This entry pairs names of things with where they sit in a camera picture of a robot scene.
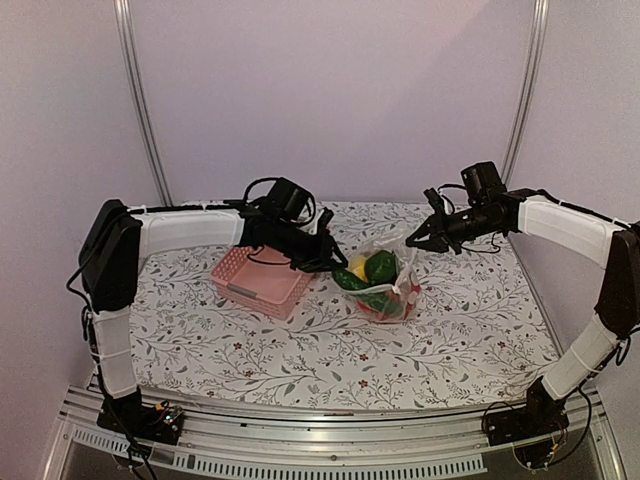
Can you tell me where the floral patterned table mat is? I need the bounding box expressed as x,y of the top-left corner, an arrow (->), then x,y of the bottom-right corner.
101,199 -> 564,412

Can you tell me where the pink plastic basket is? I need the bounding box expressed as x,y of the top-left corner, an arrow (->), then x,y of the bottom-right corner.
211,247 -> 314,320

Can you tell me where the yellow toy pepper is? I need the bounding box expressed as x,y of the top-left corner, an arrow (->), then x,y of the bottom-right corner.
348,255 -> 368,283

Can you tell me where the green toy pepper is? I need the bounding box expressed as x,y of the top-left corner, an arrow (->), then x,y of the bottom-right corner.
365,250 -> 396,285

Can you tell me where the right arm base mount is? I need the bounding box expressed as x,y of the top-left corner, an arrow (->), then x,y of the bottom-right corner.
481,401 -> 569,470

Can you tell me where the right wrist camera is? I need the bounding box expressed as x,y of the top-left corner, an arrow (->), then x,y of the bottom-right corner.
423,161 -> 509,221

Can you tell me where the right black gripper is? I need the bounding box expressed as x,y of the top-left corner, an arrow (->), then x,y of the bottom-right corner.
408,204 -> 502,254

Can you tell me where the left aluminium frame post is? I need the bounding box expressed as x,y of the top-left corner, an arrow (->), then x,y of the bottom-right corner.
113,0 -> 174,206

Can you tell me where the aluminium frame post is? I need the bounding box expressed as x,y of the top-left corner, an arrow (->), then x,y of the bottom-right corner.
113,0 -> 174,206
501,0 -> 549,185

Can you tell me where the clear zip top bag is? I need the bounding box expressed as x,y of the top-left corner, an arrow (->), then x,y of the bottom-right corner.
331,228 -> 421,323

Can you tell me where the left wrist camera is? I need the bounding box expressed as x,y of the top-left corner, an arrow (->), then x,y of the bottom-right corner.
260,177 -> 334,235

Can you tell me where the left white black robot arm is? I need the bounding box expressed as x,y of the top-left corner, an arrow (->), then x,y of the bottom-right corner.
66,199 -> 347,434

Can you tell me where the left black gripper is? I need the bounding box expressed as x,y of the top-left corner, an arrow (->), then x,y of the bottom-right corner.
272,219 -> 349,274

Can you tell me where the green toy cucumber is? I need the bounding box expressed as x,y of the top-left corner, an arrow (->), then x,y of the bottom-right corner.
332,269 -> 370,291

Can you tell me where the right aluminium frame post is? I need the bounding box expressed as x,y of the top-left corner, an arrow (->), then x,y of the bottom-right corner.
501,0 -> 549,185

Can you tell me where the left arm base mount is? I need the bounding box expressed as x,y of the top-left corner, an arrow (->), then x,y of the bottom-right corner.
97,392 -> 184,446

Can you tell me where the front aluminium rail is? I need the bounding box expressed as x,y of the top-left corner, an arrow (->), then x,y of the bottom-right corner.
43,386 -> 632,479

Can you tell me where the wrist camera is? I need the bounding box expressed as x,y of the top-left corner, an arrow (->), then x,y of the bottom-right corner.
260,177 -> 334,235
423,161 -> 509,221

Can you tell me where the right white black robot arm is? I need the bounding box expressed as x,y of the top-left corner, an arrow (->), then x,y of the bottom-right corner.
406,187 -> 639,436

